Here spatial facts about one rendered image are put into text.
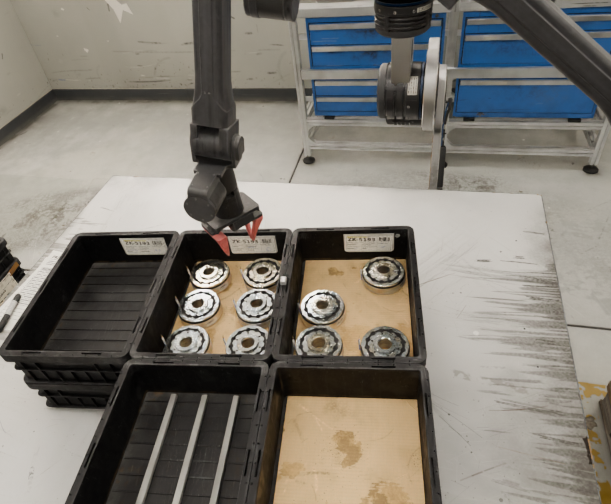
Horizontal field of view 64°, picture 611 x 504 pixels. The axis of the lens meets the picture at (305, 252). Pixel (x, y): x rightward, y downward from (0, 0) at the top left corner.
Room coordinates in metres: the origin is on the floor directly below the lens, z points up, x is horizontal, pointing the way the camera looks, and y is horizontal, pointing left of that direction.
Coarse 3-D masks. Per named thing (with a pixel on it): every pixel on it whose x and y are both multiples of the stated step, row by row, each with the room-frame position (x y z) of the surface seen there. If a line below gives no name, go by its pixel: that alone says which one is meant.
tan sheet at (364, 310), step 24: (312, 264) 0.92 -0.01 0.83; (336, 264) 0.90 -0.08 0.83; (360, 264) 0.89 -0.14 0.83; (312, 288) 0.83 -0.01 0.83; (336, 288) 0.82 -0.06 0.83; (360, 288) 0.81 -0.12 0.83; (360, 312) 0.73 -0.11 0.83; (384, 312) 0.72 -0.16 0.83; (408, 312) 0.71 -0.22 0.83; (360, 336) 0.67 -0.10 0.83; (408, 336) 0.65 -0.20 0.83
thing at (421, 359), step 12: (300, 228) 0.95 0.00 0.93; (312, 228) 0.94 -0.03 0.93; (324, 228) 0.94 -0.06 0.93; (336, 228) 0.93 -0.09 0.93; (348, 228) 0.92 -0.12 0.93; (360, 228) 0.92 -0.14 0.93; (372, 228) 0.91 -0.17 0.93; (384, 228) 0.91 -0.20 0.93; (396, 228) 0.90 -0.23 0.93; (408, 228) 0.89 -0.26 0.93; (288, 264) 0.83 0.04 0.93; (288, 276) 0.79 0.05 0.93; (288, 288) 0.75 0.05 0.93; (420, 300) 0.66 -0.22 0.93; (420, 312) 0.63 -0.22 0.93; (420, 324) 0.60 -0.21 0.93; (276, 336) 0.62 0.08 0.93; (420, 336) 0.57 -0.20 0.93; (276, 348) 0.59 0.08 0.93; (420, 348) 0.54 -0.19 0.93; (276, 360) 0.56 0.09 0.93; (288, 360) 0.56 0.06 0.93; (300, 360) 0.55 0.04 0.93; (312, 360) 0.55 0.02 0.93; (324, 360) 0.55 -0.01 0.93; (336, 360) 0.54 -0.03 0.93; (348, 360) 0.54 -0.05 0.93; (360, 360) 0.53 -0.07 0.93; (372, 360) 0.53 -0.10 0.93; (384, 360) 0.53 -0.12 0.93; (396, 360) 0.52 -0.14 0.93; (408, 360) 0.52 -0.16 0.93; (420, 360) 0.52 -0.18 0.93
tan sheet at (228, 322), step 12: (228, 264) 0.96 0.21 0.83; (240, 264) 0.96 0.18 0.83; (240, 276) 0.91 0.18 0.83; (192, 288) 0.89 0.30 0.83; (228, 288) 0.87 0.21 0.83; (240, 288) 0.87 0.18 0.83; (228, 300) 0.83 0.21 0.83; (228, 312) 0.79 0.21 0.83; (180, 324) 0.78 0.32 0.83; (216, 324) 0.76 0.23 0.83; (228, 324) 0.76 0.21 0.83; (240, 324) 0.75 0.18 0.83; (216, 336) 0.73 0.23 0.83; (228, 336) 0.72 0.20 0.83; (216, 348) 0.69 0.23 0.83
